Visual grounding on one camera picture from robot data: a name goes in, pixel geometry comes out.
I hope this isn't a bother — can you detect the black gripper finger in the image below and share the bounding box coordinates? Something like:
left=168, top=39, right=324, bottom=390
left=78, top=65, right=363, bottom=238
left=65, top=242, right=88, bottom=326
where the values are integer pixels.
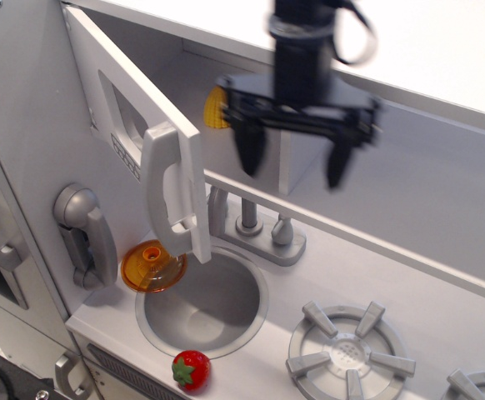
left=233, top=121, right=267, bottom=176
left=327, top=140, right=354, bottom=189

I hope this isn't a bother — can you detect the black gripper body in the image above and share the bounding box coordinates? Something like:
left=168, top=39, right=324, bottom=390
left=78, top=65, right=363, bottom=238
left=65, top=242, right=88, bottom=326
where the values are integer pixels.
left=217, top=73, right=383, bottom=146

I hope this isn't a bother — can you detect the silver microwave door handle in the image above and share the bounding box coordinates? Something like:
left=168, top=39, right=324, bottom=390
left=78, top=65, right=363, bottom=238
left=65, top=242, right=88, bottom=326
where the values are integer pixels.
left=140, top=122, right=195, bottom=256

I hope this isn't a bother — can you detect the grey toy microwave door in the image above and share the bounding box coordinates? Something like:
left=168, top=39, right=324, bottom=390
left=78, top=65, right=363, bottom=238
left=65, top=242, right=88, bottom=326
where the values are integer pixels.
left=62, top=5, right=211, bottom=263

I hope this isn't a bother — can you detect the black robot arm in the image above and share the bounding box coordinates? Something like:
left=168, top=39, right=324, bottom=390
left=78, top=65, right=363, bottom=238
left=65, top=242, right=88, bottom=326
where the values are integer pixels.
left=219, top=1, right=382, bottom=188

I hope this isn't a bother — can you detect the yellow toy corn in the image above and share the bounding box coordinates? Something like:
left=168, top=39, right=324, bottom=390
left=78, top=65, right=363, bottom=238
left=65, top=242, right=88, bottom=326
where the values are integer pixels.
left=203, top=86, right=230, bottom=129

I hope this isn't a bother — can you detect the silver toy faucet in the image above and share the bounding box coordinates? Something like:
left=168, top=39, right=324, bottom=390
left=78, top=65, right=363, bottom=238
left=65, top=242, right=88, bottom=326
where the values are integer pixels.
left=207, top=187, right=307, bottom=267

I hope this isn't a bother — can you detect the orange transparent pot lid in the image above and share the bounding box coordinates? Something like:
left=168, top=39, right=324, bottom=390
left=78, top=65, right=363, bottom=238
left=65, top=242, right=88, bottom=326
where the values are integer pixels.
left=121, top=240, right=188, bottom=293

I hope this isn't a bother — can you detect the silver sink bowl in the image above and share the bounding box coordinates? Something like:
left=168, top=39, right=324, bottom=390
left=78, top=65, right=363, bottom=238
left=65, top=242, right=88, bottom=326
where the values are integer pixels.
left=135, top=247, right=269, bottom=359

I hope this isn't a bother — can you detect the white toy kitchen cabinet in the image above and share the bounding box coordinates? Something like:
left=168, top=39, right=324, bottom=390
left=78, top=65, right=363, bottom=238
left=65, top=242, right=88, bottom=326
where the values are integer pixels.
left=0, top=1, right=485, bottom=399

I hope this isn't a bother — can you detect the silver stove burner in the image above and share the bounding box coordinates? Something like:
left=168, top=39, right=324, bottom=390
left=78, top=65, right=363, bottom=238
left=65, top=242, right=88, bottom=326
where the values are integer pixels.
left=441, top=369, right=485, bottom=400
left=286, top=302, right=416, bottom=399

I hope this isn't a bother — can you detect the red toy strawberry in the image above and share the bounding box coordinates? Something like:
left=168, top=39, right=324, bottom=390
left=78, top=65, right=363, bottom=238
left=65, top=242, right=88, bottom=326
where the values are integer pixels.
left=172, top=350, right=211, bottom=392

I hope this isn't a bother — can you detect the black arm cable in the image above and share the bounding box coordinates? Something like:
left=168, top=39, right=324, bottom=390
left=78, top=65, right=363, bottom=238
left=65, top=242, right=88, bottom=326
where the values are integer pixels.
left=332, top=0, right=378, bottom=66

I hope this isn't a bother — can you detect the silver toy wall phone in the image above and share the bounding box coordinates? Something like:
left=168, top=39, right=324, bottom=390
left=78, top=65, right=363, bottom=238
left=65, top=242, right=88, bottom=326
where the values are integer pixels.
left=53, top=183, right=118, bottom=292

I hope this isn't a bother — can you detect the silver oven door handle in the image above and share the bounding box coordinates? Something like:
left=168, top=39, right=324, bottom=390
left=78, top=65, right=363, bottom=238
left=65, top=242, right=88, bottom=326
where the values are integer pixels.
left=54, top=354, right=93, bottom=400

